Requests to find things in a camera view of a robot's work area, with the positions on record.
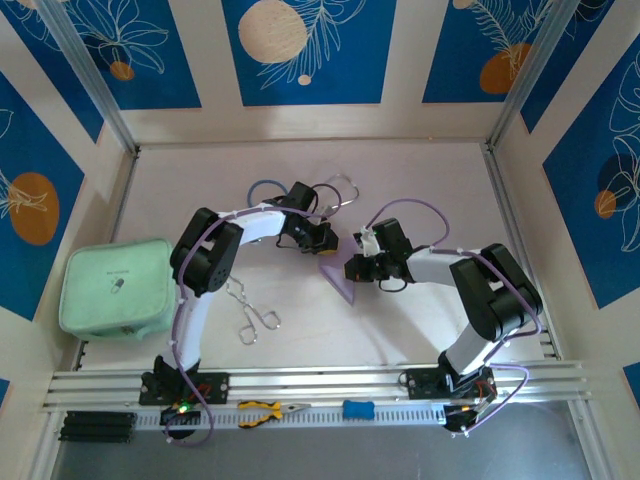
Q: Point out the blue stethoscope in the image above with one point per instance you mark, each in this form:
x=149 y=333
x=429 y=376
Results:
x=249 y=192

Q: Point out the black ribbed block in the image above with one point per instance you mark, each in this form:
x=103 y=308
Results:
x=97 y=427

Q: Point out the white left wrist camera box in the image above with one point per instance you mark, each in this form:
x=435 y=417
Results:
x=325 y=211

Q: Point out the metal crucible tongs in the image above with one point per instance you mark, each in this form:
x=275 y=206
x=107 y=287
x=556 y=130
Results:
x=247 y=306

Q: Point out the aluminium table edge rail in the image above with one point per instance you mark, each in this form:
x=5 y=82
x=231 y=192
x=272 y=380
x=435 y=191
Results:
x=504 y=200
x=122 y=205

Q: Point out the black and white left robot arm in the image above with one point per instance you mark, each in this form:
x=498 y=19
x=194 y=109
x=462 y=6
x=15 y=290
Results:
x=260 y=225

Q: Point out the aluminium corner post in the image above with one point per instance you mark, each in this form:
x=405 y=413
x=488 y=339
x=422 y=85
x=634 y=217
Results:
x=90 y=70
x=530 y=70

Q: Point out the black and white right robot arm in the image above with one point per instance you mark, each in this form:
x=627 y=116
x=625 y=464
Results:
x=430 y=265

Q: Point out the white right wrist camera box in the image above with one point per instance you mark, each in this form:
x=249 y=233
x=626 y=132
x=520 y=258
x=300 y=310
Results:
x=370 y=245

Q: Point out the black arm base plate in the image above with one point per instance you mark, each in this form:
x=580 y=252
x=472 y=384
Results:
x=217 y=387
x=417 y=382

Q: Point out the mint green zip pouch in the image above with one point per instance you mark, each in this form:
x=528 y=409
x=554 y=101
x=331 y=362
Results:
x=115 y=290

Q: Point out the aluminium mounting rail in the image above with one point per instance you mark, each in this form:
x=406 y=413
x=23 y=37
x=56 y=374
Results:
x=325 y=382

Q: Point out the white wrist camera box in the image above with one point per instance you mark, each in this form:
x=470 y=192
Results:
x=325 y=211
x=370 y=245

